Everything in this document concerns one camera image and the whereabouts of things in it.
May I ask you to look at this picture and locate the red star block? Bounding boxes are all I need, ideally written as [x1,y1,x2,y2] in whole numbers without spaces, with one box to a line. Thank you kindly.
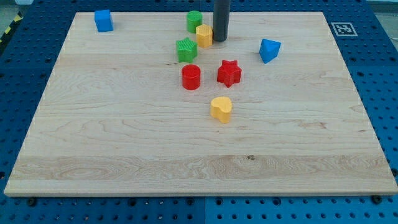
[217,60,242,88]

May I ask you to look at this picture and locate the blue cube block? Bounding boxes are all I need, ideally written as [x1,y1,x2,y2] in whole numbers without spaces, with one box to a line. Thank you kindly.
[95,9,113,32]

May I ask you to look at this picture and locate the black bolt front left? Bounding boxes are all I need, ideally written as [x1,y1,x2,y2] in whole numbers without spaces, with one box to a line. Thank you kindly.
[27,197,37,207]

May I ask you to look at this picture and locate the green star block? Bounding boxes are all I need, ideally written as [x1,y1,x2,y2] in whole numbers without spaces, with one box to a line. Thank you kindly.
[176,37,198,63]

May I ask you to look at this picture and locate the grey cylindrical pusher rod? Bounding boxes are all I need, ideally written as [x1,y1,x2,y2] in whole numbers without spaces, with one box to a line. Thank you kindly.
[213,0,231,42]

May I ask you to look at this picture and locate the yellow heart block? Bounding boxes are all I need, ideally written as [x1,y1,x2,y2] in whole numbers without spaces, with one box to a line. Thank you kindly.
[210,96,233,123]

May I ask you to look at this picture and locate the green cylinder block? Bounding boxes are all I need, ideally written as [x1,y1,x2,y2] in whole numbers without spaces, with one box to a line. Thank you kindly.
[186,11,203,33]

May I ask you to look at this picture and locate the yellow hexagon block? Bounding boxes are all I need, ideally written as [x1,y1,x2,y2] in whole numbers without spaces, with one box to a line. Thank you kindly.
[196,24,213,48]

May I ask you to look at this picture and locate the black bolt front right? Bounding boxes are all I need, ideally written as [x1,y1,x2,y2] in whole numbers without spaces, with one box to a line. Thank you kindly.
[371,195,382,205]

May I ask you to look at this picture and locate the red cylinder block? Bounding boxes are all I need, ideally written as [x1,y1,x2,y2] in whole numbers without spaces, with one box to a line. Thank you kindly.
[182,64,201,90]

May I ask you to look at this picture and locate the white fiducial marker tag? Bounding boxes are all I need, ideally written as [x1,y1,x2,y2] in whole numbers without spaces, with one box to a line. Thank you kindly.
[331,22,358,37]

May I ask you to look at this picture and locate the blue triangle block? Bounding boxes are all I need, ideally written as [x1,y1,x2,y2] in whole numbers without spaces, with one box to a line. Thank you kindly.
[259,39,281,64]

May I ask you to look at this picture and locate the black bolt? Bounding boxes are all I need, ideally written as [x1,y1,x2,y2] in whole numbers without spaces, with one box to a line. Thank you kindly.
[27,197,37,207]
[371,195,382,205]

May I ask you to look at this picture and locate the wooden board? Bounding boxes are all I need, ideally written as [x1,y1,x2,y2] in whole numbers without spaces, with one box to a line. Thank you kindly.
[4,12,397,197]

